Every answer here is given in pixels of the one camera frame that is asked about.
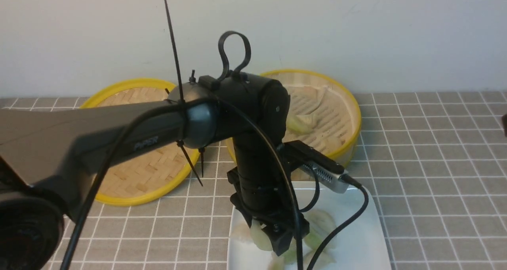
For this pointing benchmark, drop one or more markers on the white dumpling plate left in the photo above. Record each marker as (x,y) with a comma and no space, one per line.
(241,233)

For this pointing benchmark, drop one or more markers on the green white dumpling steamer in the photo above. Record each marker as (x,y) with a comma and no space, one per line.
(301,124)

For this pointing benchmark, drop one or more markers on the white steamer liner paper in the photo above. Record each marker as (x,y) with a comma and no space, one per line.
(334,124)

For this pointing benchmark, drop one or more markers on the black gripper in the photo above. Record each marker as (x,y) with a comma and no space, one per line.
(270,204)

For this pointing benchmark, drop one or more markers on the black cable tie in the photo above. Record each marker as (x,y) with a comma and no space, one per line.
(178,64)

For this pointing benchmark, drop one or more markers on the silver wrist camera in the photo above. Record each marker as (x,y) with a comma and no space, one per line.
(307,159)

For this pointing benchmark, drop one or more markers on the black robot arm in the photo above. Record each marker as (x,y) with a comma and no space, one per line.
(52,164)

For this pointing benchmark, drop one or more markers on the large green white dumpling plate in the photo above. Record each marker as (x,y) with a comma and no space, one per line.
(321,224)

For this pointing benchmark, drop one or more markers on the green dumpling plate lower centre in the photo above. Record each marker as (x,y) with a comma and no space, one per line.
(280,262)

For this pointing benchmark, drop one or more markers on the yellow-rimmed bamboo steamer lid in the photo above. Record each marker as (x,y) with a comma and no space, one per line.
(154,174)

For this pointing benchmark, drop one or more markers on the pale green dumpling steamer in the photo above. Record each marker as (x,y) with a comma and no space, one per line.
(259,237)

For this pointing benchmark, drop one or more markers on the yellow-rimmed bamboo steamer basket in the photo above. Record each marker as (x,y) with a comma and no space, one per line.
(294,77)

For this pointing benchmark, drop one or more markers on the white square plate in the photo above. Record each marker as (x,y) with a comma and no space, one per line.
(360,246)

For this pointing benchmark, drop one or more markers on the grey checked tablecloth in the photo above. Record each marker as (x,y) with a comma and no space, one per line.
(434,162)

